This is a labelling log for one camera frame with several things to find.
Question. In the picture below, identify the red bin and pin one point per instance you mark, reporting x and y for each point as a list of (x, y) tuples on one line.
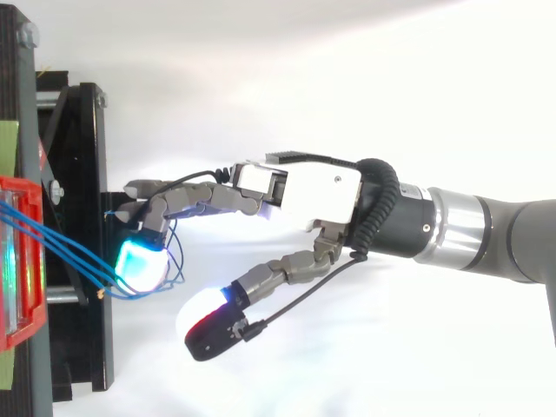
[(21, 260)]

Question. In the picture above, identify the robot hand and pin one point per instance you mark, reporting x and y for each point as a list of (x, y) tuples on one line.
[(313, 191)]

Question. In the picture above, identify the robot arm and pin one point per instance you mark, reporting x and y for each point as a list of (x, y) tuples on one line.
[(460, 234)]

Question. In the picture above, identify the black stand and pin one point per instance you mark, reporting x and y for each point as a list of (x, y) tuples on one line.
[(74, 217)]

